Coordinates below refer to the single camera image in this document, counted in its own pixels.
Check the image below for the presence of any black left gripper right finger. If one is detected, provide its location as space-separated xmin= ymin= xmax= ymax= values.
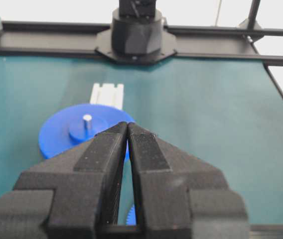
xmin=128 ymin=123 xmax=250 ymax=239

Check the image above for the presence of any small blue gear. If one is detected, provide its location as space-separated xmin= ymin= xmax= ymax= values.
xmin=126 ymin=204 xmax=137 ymax=226

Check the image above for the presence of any black frame rail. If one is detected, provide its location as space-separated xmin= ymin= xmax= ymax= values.
xmin=0 ymin=21 xmax=283 ymax=66

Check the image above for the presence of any aluminium extrusion rail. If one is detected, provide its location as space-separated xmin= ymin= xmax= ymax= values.
xmin=89 ymin=83 xmax=124 ymax=110

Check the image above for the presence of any large blue gear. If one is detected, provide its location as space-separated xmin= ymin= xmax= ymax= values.
xmin=38 ymin=104 xmax=134 ymax=159

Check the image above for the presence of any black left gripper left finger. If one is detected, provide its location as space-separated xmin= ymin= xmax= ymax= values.
xmin=0 ymin=122 xmax=128 ymax=239

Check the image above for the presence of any steel shaft in large gear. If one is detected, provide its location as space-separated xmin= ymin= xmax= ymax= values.
xmin=82 ymin=114 xmax=92 ymax=130

